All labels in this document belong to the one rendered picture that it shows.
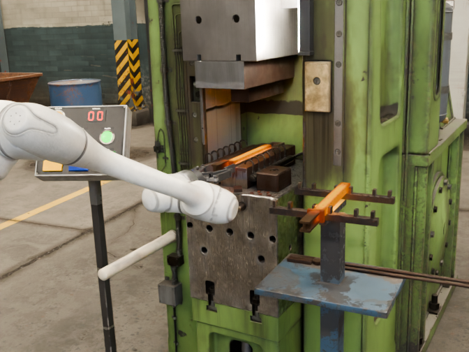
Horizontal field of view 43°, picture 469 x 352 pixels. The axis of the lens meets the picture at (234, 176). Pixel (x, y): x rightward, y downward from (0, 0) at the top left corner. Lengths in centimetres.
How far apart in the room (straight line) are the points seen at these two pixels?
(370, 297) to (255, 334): 63
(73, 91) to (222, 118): 431
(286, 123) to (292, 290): 95
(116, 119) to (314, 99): 76
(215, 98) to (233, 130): 20
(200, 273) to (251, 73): 77
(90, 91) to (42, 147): 535
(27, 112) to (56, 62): 886
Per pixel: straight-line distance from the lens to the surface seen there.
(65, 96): 667
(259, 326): 225
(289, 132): 254
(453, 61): 719
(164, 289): 262
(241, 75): 206
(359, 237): 217
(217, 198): 170
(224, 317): 231
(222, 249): 219
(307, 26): 205
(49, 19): 1021
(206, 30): 212
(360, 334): 233
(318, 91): 207
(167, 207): 178
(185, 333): 273
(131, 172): 156
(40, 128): 134
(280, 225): 207
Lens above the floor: 151
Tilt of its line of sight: 15 degrees down
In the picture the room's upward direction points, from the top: 2 degrees counter-clockwise
